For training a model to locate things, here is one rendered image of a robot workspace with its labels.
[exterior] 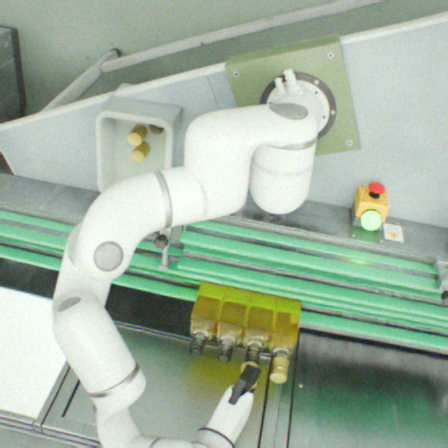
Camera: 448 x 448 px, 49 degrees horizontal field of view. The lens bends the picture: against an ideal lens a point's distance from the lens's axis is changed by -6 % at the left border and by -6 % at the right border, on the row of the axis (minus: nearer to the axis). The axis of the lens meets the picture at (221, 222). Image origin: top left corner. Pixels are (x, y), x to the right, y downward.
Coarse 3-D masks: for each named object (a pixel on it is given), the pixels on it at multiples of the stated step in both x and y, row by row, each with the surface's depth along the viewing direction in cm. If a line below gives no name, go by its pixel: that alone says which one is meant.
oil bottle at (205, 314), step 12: (204, 288) 112; (216, 288) 113; (204, 300) 109; (216, 300) 110; (192, 312) 107; (204, 312) 107; (216, 312) 107; (192, 324) 105; (204, 324) 105; (216, 324) 106
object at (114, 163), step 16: (112, 112) 107; (96, 128) 110; (112, 128) 116; (128, 128) 117; (96, 144) 112; (112, 144) 119; (128, 144) 119; (160, 144) 118; (112, 160) 121; (128, 160) 122; (160, 160) 120; (112, 176) 124; (128, 176) 125
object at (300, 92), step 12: (288, 72) 94; (276, 84) 96; (288, 84) 95; (300, 84) 97; (276, 96) 97; (288, 96) 95; (300, 96) 95; (312, 96) 97; (324, 96) 97; (312, 108) 93; (324, 108) 99; (324, 120) 100
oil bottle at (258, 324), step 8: (256, 296) 112; (264, 296) 112; (272, 296) 113; (256, 304) 110; (264, 304) 110; (272, 304) 111; (248, 312) 109; (256, 312) 108; (264, 312) 109; (272, 312) 109; (248, 320) 106; (256, 320) 107; (264, 320) 107; (272, 320) 108; (248, 328) 105; (256, 328) 105; (264, 328) 105; (248, 336) 104; (256, 336) 104; (264, 336) 104; (264, 344) 104
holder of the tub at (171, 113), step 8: (112, 96) 114; (104, 104) 110; (112, 104) 111; (120, 104) 111; (128, 104) 111; (136, 104) 112; (144, 104) 112; (152, 104) 113; (160, 104) 113; (168, 104) 113; (128, 112) 108; (136, 112) 109; (144, 112) 109; (152, 112) 109; (160, 112) 110; (168, 112) 110; (176, 112) 110; (168, 120) 107; (176, 120) 110; (176, 128) 112; (176, 136) 115; (176, 144) 117; (176, 152) 119; (176, 160) 121
